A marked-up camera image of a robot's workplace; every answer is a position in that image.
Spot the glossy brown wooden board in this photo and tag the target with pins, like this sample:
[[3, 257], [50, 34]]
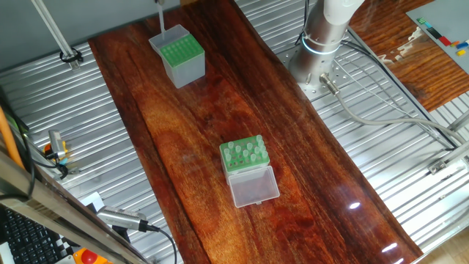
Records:
[[256, 227]]

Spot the green block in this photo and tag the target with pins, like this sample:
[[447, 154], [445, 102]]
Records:
[[420, 20]]

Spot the aluminium profile bar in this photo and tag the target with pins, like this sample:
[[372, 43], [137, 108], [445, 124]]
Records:
[[459, 122], [450, 157]]

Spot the yellow orange turtle toy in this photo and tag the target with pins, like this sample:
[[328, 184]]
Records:
[[46, 148]]

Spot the black block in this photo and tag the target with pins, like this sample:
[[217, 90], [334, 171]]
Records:
[[434, 33]]

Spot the orange tube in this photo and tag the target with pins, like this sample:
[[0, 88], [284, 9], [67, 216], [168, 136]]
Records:
[[8, 139]]

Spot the black keyboard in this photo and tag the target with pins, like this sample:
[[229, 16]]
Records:
[[25, 238]]

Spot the silver camera on stand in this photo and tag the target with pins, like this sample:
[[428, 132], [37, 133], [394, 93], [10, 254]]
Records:
[[121, 218]]

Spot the blue block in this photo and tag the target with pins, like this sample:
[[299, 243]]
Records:
[[462, 45]]

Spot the red block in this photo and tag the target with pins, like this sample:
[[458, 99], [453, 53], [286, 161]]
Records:
[[445, 40]]

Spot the aluminium post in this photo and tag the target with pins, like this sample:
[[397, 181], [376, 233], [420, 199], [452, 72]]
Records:
[[55, 31]]

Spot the grey board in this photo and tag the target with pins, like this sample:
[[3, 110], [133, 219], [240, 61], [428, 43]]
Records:
[[447, 18]]

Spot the yellow block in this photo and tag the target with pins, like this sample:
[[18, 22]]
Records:
[[461, 52]]

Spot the green clear pipette tip box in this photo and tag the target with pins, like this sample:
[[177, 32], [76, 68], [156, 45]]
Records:
[[253, 188], [183, 69]]

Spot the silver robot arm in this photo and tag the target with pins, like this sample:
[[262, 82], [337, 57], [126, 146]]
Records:
[[318, 33]]

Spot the orange emergency stop box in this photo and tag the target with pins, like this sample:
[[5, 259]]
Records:
[[88, 256]]

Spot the shiny steel rail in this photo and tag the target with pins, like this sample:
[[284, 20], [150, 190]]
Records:
[[44, 201]]

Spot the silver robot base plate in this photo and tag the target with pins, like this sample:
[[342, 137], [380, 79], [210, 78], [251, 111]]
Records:
[[344, 73]]

